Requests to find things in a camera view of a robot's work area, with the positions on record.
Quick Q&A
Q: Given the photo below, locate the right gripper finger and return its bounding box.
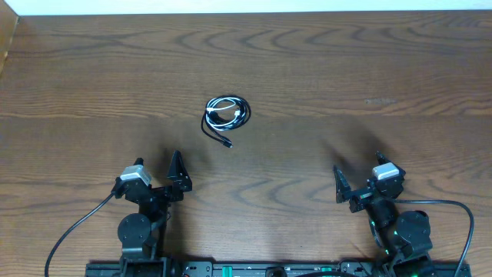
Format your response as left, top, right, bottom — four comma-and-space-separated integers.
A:
376, 151, 390, 165
333, 165, 351, 203

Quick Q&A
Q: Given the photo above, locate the black usb cable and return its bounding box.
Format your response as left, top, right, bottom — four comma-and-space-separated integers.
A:
200, 95, 252, 149

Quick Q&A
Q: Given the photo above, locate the white usb cable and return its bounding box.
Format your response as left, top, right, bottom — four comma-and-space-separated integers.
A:
204, 96, 242, 130

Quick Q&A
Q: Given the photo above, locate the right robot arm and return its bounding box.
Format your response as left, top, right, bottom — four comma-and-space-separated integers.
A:
333, 152, 435, 276

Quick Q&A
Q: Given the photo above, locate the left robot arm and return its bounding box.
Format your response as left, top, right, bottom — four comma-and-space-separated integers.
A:
111, 150, 192, 276

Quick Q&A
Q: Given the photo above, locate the right camera cable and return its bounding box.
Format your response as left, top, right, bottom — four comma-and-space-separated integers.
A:
391, 198, 475, 277

